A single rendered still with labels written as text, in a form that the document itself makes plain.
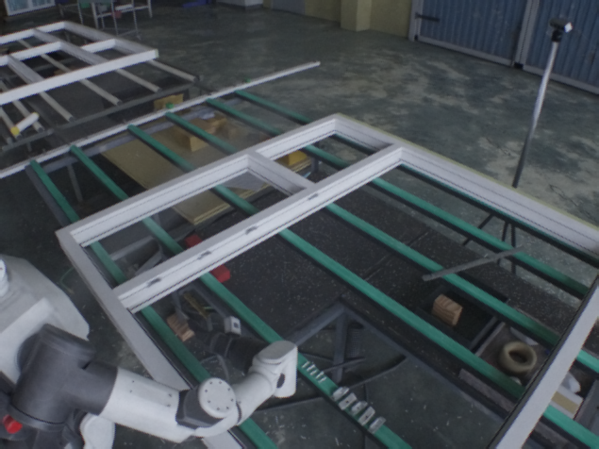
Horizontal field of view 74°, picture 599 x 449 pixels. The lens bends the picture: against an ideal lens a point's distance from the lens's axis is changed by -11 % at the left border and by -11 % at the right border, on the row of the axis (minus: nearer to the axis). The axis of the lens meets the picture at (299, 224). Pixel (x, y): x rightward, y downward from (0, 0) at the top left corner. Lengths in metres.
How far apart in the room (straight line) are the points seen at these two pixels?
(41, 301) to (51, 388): 0.17
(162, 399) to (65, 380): 0.16
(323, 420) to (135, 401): 1.40
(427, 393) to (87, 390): 1.74
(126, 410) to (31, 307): 0.25
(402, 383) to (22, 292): 1.77
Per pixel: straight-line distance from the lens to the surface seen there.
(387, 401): 2.17
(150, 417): 0.79
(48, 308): 0.86
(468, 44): 7.61
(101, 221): 1.70
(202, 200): 2.20
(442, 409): 2.20
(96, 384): 0.77
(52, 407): 0.77
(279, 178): 1.81
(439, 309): 1.61
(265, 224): 1.55
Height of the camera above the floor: 1.85
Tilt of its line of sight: 37 degrees down
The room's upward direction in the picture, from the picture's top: straight up
